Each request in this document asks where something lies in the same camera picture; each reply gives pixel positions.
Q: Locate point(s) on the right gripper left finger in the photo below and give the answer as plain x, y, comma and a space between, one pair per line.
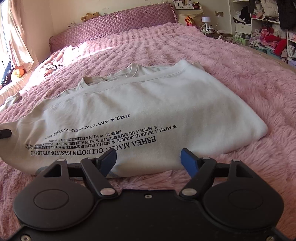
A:
95, 171

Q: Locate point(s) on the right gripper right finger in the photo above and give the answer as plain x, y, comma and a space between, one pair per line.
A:
201, 171

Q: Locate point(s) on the white sweatshirt with print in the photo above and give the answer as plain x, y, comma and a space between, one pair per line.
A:
148, 115

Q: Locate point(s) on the pile of clothes on shelf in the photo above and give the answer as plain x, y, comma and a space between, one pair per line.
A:
278, 25

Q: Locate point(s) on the pink fluffy bed blanket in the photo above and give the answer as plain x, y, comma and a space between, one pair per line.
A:
264, 84

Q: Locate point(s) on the black hair accessory on bed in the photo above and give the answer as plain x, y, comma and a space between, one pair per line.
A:
51, 69

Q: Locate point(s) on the orange plush toy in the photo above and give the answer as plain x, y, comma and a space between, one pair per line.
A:
18, 73

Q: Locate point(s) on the pink curtain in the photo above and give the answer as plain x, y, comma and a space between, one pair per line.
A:
26, 27

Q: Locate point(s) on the purple quilted headboard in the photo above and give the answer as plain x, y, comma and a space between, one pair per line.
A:
113, 23

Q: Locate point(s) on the red snack bag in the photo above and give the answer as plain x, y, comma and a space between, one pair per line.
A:
190, 22

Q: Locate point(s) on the white table lamp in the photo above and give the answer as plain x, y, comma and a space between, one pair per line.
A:
206, 23

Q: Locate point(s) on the brown teddy bear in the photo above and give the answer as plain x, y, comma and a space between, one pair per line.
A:
89, 16

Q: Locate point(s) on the cream bedside table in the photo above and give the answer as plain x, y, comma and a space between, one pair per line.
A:
191, 9

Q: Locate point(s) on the white open wardrobe shelf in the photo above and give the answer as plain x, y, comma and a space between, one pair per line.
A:
243, 27

